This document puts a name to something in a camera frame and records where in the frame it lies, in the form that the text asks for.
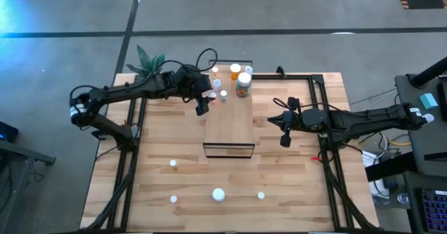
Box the dark grey lower desk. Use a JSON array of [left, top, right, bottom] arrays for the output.
[[403, 170, 447, 234]]

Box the white power strip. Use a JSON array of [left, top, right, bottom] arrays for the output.
[[361, 149, 390, 198]]

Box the black box blue light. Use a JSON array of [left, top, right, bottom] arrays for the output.
[[0, 121, 19, 144]]

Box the black keyboard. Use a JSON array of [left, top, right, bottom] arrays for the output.
[[420, 188, 447, 233]]

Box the green plant in white pot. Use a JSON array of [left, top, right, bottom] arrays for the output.
[[125, 44, 167, 78]]

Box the black pole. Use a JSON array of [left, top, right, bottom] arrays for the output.
[[408, 56, 447, 89]]

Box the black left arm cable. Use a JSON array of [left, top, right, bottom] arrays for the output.
[[153, 47, 219, 85]]

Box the yellow cable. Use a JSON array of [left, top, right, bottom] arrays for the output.
[[386, 136, 412, 147]]

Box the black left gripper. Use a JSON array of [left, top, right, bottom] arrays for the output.
[[174, 64, 214, 117]]

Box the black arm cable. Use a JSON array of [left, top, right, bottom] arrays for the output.
[[153, 47, 219, 85], [272, 97, 332, 112]]

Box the multivitamin gummies bottle green label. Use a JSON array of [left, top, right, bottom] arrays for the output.
[[235, 71, 253, 98]]

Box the wooden shelf black metal frame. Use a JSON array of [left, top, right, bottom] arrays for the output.
[[202, 59, 256, 159]]

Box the white aspirin bottle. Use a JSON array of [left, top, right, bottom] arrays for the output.
[[212, 187, 226, 203]]

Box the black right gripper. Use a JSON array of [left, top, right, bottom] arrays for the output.
[[268, 97, 308, 148]]

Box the teal box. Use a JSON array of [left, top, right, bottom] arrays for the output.
[[419, 93, 439, 110]]

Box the grey metal stand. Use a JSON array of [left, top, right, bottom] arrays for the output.
[[0, 138, 57, 234]]

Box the orange pill bottle white cap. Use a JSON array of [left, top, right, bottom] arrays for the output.
[[229, 63, 242, 80]]

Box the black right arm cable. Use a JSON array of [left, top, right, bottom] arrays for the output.
[[272, 97, 332, 112]]

